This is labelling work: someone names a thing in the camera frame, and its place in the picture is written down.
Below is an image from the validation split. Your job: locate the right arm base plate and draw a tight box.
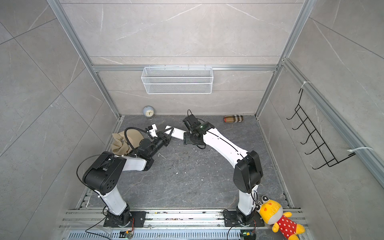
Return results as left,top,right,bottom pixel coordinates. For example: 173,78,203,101
222,210,265,228

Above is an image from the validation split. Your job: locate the white remote control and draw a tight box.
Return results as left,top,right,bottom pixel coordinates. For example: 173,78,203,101
165,126,186,140

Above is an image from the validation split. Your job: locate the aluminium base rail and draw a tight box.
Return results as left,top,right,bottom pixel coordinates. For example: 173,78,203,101
56,208,313,240

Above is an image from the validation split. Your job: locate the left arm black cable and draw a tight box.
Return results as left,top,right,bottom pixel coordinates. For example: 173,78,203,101
123,126,149,155

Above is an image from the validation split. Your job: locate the plaid striped slipper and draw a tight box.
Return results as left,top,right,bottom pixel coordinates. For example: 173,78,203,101
223,115,244,123

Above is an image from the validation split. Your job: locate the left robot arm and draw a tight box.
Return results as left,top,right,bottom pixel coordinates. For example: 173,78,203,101
82,125,174,227

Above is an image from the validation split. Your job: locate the beige cap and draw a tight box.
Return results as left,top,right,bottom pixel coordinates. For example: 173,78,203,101
111,129,144,156

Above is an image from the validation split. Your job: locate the white wire mesh basket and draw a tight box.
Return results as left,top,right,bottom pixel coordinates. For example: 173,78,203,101
141,67,214,95

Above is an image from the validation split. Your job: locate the black wall hook rack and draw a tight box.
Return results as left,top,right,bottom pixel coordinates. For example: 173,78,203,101
286,89,356,170

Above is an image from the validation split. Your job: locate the yellow plush toy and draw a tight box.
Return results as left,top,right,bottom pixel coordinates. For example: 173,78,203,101
256,196,306,240

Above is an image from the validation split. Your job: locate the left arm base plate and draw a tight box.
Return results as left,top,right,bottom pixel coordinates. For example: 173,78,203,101
103,211,147,228

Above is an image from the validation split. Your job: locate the small round grey clock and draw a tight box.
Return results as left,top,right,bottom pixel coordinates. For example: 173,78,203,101
143,106,155,119

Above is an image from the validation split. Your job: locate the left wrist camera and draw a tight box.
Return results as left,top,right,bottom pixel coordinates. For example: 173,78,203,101
146,124,158,139

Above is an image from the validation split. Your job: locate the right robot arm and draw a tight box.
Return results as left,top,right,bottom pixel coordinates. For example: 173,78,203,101
183,114,264,226

